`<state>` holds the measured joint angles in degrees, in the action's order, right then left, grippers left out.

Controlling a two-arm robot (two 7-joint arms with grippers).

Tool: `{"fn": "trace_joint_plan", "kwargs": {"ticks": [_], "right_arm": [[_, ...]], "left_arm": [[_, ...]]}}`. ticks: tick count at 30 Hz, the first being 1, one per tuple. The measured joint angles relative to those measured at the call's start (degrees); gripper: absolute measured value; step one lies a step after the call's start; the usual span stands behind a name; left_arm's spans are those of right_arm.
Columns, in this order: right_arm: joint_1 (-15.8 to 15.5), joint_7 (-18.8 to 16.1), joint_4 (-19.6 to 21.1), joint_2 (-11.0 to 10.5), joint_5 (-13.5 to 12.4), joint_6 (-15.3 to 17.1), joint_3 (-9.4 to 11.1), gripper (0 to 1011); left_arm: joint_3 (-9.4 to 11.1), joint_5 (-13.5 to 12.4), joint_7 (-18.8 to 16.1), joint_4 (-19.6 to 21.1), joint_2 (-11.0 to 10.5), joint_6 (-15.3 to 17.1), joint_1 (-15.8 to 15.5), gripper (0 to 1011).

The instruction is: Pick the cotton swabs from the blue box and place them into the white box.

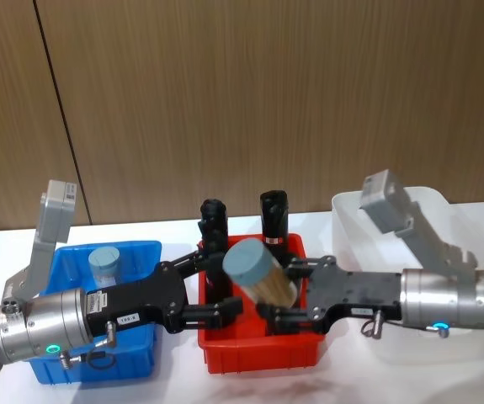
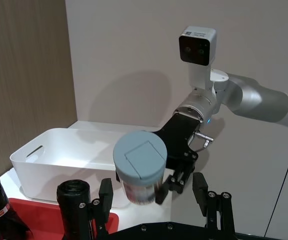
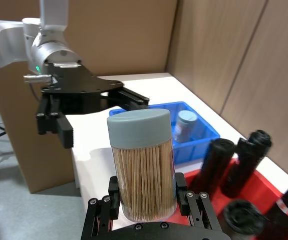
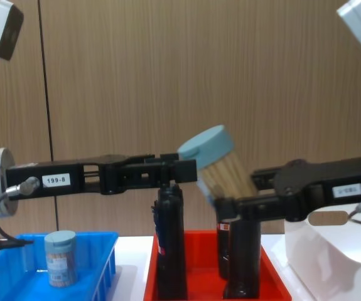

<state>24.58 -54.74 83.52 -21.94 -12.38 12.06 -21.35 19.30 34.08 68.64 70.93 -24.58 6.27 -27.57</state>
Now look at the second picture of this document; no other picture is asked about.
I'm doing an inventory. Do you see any thin cable with silver plug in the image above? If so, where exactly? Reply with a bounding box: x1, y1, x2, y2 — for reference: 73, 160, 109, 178
187, 131, 214, 154

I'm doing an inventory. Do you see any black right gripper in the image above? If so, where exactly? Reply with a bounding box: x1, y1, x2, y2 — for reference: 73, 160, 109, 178
114, 111, 199, 205

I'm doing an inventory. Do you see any jar with grey-blue lid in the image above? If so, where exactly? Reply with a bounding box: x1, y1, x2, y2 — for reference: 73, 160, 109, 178
113, 130, 168, 205

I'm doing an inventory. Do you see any red plastic tray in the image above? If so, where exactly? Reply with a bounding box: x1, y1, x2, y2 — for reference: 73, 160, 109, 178
7, 197, 120, 240

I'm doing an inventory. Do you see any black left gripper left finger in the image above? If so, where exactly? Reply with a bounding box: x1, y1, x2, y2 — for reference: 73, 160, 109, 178
79, 178, 113, 240

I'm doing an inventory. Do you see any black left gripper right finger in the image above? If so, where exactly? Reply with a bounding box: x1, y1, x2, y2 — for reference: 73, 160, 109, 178
192, 172, 236, 235

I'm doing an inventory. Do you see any white plastic storage bin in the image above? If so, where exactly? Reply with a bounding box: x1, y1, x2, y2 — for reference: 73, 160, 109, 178
10, 127, 134, 209

